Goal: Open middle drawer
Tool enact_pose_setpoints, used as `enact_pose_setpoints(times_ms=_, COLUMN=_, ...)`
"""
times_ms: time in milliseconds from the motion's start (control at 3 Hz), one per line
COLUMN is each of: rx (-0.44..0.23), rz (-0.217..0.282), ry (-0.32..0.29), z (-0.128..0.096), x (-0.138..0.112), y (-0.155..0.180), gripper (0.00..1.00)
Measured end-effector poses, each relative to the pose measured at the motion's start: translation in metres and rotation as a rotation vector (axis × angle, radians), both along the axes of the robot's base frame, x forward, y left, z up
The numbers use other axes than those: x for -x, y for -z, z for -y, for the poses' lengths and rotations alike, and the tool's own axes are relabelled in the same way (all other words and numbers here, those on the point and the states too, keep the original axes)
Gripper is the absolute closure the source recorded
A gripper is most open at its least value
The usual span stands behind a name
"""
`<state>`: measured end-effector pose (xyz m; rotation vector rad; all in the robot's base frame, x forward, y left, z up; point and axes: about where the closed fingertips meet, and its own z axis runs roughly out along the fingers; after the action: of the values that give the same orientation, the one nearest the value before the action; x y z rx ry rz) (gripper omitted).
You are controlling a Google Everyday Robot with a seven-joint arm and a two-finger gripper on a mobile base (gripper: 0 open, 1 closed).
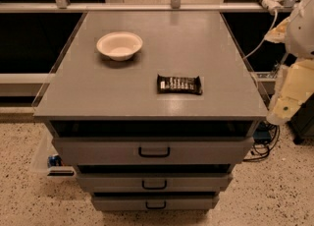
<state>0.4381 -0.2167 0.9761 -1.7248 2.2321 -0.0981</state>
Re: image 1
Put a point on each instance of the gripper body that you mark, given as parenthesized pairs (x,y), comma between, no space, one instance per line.
(301,33)

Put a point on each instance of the grey drawer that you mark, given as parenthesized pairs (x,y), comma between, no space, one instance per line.
(154,182)
(100,152)
(158,202)

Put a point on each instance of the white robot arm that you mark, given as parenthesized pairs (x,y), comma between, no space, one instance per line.
(296,32)

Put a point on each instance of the grey drawer cabinet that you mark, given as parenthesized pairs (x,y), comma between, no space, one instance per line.
(92,96)

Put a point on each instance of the grey bottom drawer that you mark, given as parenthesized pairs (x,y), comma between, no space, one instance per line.
(158,202)

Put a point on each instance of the grey top drawer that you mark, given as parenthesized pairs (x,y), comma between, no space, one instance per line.
(100,152)

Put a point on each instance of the dark cabinet at right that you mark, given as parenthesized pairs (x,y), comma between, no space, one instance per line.
(303,122)

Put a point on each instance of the black snack bar wrapper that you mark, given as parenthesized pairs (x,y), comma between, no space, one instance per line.
(179,85)

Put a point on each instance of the white paper bowl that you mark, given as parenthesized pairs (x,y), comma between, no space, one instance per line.
(119,45)

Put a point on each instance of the blue can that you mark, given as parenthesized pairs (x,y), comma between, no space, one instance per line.
(54,161)

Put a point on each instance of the clear plastic bin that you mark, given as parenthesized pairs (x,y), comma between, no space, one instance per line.
(38,164)

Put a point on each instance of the metal frame rail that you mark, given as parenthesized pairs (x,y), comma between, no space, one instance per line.
(81,7)

